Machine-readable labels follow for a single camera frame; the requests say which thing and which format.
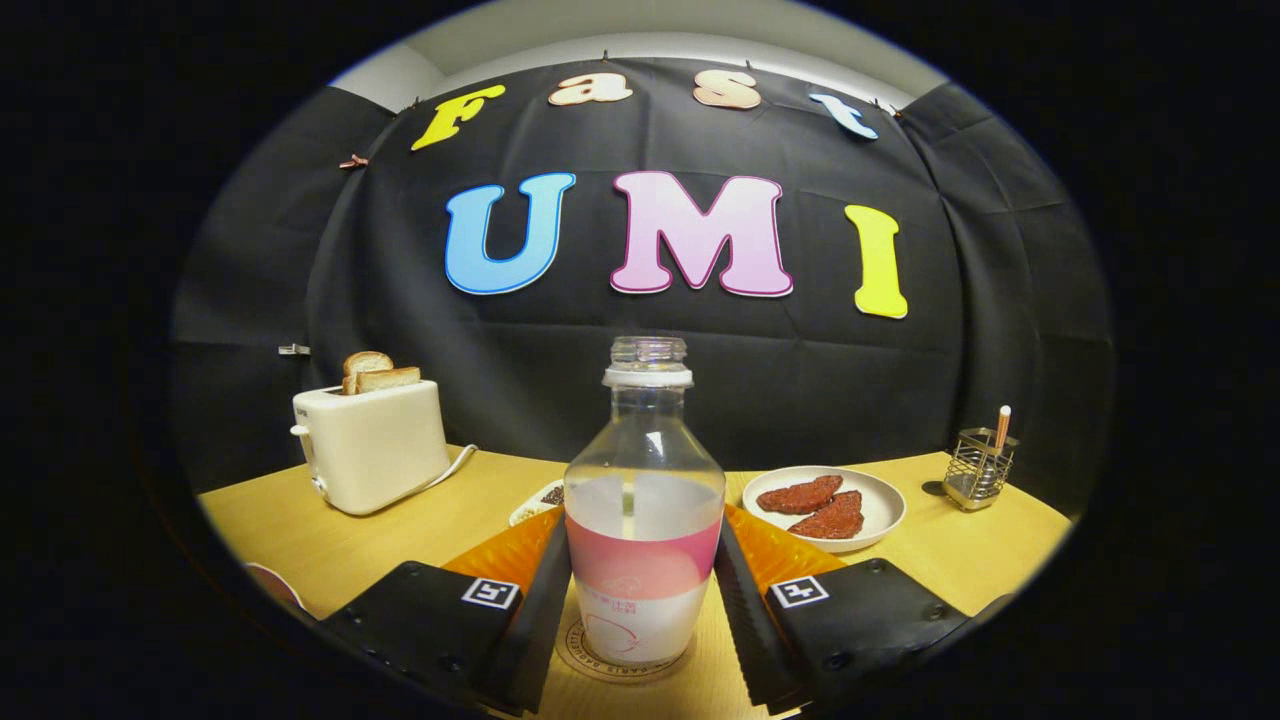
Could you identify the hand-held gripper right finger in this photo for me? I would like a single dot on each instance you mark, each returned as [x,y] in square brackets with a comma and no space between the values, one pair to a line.
[745,640]

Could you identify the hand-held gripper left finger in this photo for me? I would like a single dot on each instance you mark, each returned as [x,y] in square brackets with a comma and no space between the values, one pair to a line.
[535,640]

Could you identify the round wooden coaster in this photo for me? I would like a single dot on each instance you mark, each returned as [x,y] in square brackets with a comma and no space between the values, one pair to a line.
[573,655]

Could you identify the clear juice bottle pink label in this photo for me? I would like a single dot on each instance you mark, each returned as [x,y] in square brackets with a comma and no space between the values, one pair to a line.
[640,570]

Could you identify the white divided seed dish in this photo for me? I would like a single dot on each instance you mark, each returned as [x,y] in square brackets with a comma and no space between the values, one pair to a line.
[535,503]

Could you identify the reddish brown meat patty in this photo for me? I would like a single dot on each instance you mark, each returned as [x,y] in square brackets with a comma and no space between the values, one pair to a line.
[832,518]
[800,495]

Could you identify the white round plate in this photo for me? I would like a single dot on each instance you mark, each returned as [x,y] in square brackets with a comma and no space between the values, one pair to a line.
[885,505]

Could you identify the wooden table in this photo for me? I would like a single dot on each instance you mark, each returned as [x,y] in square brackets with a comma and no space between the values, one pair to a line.
[950,560]

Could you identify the cream toaster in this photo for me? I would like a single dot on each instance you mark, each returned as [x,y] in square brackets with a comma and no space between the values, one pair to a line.
[375,455]

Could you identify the toast slice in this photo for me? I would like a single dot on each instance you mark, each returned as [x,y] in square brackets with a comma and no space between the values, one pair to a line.
[366,362]
[392,380]

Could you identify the orange white stick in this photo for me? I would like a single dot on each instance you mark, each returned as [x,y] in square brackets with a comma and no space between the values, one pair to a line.
[1001,425]

